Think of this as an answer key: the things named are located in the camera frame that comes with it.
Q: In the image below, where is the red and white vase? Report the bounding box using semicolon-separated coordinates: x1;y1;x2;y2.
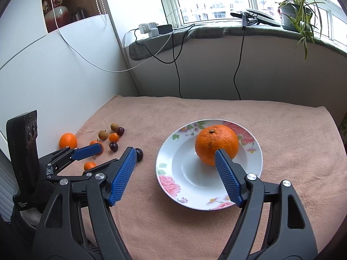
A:
43;0;67;31

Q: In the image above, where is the dark plant pot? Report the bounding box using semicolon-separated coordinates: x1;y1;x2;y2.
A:
280;4;312;31

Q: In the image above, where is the black power brick cable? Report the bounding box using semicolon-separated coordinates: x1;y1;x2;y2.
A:
135;24;196;98

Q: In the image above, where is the black and grey flat device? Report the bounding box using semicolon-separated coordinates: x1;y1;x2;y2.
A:
230;9;281;28

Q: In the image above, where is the white floral plate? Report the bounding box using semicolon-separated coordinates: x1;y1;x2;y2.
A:
155;119;263;211

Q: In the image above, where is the medium tangerine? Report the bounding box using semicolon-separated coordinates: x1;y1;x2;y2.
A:
59;133;78;149

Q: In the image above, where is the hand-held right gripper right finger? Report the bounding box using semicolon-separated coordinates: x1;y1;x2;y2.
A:
214;149;316;260

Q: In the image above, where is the white panel board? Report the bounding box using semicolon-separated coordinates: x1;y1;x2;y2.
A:
0;0;139;155

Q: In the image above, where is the white window frame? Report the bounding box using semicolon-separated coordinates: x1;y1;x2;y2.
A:
139;0;347;46

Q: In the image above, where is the grey windowsill cloth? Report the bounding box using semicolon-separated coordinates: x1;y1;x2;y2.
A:
129;23;347;61

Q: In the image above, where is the black device cable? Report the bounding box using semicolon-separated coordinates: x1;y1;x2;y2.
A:
234;13;247;100

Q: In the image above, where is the white cable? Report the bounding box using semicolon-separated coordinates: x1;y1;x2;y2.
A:
46;0;179;73

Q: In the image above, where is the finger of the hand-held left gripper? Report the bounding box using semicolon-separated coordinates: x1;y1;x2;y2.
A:
39;143;104;172
47;158;121;182

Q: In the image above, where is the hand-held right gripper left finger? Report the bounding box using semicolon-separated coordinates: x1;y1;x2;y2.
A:
32;147;137;260

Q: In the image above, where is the large orange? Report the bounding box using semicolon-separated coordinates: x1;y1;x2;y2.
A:
195;125;239;167

